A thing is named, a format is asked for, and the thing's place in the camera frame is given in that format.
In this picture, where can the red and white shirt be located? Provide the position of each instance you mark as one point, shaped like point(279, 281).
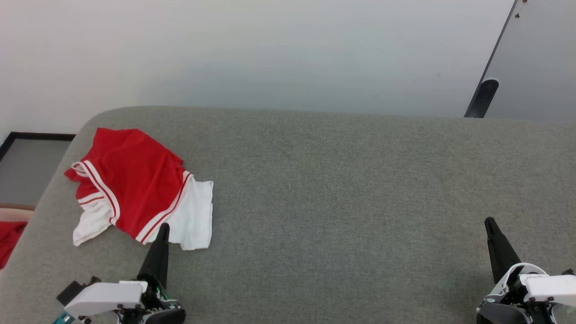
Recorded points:
point(130, 180)

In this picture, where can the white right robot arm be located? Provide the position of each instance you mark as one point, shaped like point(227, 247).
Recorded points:
point(499, 315)

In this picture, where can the beige perforated laundry basket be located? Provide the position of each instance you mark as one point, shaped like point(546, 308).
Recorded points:
point(15, 211)

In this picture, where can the red crumpled garment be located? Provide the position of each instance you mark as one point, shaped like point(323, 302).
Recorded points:
point(9, 240)

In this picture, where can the grey fabric sofa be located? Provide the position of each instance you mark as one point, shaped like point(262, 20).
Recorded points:
point(315, 202)

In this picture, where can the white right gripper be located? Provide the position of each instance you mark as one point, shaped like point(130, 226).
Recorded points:
point(549, 288)

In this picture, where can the black-framed grey panel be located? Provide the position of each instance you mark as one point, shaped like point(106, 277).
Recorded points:
point(27, 171)

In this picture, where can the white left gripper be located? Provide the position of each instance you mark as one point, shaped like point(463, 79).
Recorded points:
point(103, 297)

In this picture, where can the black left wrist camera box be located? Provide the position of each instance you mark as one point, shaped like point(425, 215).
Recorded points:
point(69, 290)

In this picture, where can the grey board with black edge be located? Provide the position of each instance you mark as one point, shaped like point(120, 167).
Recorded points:
point(540, 58)

